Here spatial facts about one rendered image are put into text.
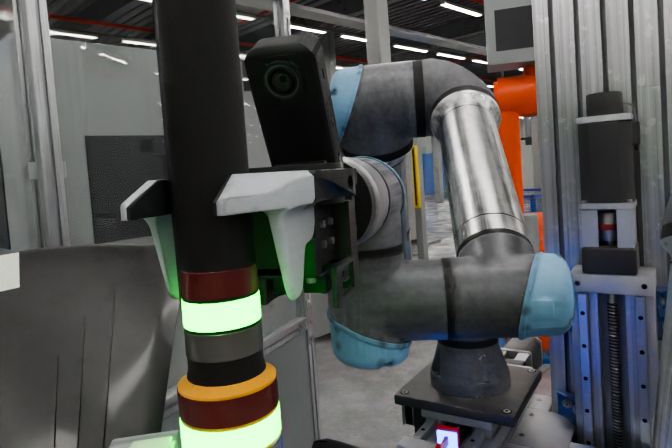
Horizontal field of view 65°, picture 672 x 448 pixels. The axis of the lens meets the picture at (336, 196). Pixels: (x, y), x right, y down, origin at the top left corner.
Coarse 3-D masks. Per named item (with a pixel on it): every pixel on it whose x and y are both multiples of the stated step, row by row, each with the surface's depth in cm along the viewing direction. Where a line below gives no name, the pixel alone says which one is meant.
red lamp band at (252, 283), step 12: (180, 276) 22; (192, 276) 22; (204, 276) 21; (216, 276) 21; (228, 276) 22; (240, 276) 22; (252, 276) 23; (180, 288) 22; (192, 288) 22; (204, 288) 21; (216, 288) 21; (228, 288) 22; (240, 288) 22; (252, 288) 22; (192, 300) 22; (204, 300) 22
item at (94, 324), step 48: (48, 288) 34; (96, 288) 35; (144, 288) 36; (0, 336) 31; (48, 336) 32; (96, 336) 32; (144, 336) 33; (0, 384) 29; (48, 384) 29; (96, 384) 30; (144, 384) 30; (0, 432) 27; (48, 432) 27; (96, 432) 28; (144, 432) 28
